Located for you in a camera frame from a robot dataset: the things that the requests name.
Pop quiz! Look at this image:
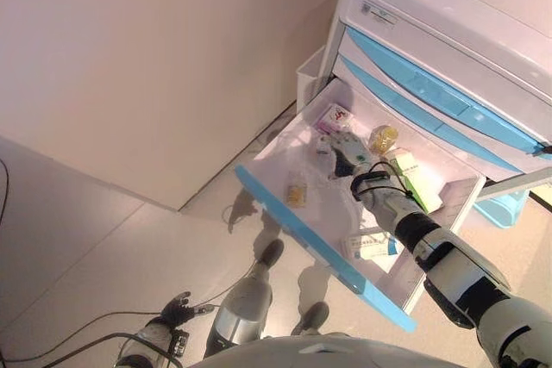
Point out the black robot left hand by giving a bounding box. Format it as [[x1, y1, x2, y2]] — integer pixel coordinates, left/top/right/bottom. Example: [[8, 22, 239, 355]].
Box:
[[160, 290, 215, 326]]

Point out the blue-fronted white medicine drawer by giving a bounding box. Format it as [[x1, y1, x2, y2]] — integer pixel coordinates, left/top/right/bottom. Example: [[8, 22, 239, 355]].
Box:
[[235, 77, 486, 333]]

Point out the green and white medicine box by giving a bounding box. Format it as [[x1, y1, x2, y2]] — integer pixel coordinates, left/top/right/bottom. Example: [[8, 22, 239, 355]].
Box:
[[390, 147, 445, 215]]

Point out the blue and white medicine box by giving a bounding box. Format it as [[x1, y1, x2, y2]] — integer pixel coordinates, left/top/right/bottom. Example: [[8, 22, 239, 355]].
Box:
[[340, 229, 406, 262]]

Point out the white open side bin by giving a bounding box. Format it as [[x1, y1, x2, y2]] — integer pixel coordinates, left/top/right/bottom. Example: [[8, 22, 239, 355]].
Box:
[[295, 47, 333, 106]]

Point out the silver robot left leg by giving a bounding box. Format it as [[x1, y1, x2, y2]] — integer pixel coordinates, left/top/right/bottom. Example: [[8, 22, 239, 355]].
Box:
[[202, 238, 285, 359]]

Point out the silver robot leg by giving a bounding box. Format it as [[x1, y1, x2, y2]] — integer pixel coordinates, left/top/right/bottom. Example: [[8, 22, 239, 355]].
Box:
[[291, 301, 331, 337], [202, 238, 285, 359]]

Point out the silver robot right leg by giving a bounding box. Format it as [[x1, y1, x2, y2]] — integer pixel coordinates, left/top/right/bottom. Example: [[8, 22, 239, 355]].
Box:
[[291, 301, 331, 337]]

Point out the grey robot torso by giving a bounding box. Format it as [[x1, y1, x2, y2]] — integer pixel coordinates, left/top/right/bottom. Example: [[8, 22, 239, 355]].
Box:
[[200, 332, 488, 368]]

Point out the small bottle of yellow capsules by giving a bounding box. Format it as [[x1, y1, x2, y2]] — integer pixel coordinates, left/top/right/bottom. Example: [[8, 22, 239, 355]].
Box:
[[286, 172, 310, 208]]

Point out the small white pill bottle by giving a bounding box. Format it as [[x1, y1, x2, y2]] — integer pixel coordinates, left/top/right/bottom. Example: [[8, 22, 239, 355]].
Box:
[[313, 134, 334, 158]]

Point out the yellow capsule blister bag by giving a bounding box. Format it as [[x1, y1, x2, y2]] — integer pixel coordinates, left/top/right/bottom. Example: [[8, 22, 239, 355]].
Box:
[[367, 124, 400, 154]]

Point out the thick black cable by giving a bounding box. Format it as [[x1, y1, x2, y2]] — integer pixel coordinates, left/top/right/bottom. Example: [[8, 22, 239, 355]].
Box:
[[42, 331, 185, 368]]

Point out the thin black floor cable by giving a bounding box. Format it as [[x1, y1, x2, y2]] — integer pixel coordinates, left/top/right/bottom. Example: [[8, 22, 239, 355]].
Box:
[[0, 310, 163, 363]]

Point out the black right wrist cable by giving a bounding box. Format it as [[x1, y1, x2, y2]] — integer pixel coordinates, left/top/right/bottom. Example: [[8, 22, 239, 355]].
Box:
[[349, 162, 415, 201]]

